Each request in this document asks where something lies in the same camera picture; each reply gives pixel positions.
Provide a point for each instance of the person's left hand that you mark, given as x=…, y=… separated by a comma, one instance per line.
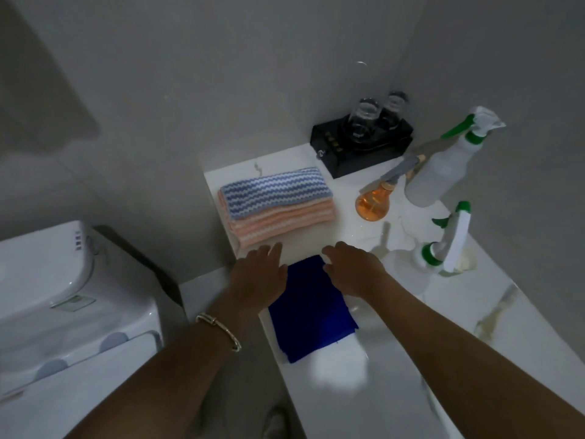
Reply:
x=256, y=283

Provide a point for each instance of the person's right hand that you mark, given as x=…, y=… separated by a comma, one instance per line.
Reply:
x=359, y=274

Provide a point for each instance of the person's left fingers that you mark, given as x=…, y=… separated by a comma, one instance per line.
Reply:
x=265, y=256

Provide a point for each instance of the person's right fingers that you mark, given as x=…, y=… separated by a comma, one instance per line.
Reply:
x=338, y=258

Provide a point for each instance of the dark blue cloth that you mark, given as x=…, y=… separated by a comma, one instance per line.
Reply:
x=310, y=315

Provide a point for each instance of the person's left forearm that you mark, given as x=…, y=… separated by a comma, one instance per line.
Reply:
x=173, y=379

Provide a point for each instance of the person's right forearm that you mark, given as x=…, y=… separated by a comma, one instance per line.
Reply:
x=457, y=361

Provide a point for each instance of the orange white striped cloth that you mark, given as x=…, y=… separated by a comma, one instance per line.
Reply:
x=283, y=221

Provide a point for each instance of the round orange liquid spray bottle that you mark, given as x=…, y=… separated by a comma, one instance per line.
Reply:
x=372, y=203

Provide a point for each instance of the blue white striped cloth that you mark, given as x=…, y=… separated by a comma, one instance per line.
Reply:
x=274, y=189

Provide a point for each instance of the black tray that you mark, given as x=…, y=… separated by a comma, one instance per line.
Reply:
x=361, y=157

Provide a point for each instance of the small white green spray bottle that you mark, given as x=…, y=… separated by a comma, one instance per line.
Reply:
x=450, y=251

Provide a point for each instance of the tall white green spray bottle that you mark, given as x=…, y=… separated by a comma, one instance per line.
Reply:
x=434, y=178

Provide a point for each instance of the clear drinking glass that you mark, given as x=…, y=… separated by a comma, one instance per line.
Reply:
x=395, y=109
x=364, y=116

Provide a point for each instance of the person's grey shoe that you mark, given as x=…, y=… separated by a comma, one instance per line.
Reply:
x=275, y=425

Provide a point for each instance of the white toilet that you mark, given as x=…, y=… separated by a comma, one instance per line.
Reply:
x=59, y=315

